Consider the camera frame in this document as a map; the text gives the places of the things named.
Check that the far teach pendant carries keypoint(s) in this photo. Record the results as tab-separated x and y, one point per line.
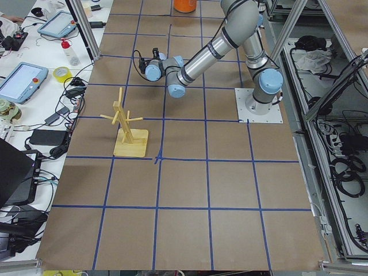
60	25

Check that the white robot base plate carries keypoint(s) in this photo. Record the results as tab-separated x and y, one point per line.
250	111

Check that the aluminium frame post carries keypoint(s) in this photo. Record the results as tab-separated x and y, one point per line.
76	9

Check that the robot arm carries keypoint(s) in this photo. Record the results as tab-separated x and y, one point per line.
238	29

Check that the white crumpled cloth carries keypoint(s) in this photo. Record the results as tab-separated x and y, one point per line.
314	61

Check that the small grey power brick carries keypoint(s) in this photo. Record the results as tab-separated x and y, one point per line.
51	119

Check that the white squeeze bottle red cap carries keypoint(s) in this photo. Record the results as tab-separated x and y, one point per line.
70	53

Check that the teach pendant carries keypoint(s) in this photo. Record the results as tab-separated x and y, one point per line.
23	82
60	25

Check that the yellow tape roll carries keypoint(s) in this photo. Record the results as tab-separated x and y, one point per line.
62	74

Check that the wooden cup rack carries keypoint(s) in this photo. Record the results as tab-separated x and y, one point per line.
129	142

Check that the near teach pendant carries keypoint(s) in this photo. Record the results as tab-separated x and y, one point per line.
23	82

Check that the black power adapter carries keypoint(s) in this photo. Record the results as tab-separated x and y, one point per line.
47	137

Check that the orange eco bin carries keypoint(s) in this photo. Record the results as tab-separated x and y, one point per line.
185	6

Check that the black laptop computer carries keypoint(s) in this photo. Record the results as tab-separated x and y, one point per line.
19	170

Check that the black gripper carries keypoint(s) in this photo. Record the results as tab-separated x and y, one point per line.
155	53

